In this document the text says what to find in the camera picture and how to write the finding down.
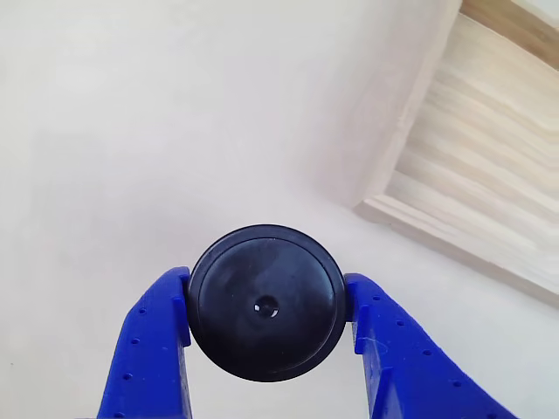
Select black cylinder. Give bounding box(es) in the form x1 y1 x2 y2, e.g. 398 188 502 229
186 223 354 384

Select wooden box tray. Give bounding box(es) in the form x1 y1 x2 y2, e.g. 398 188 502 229
352 0 559 306

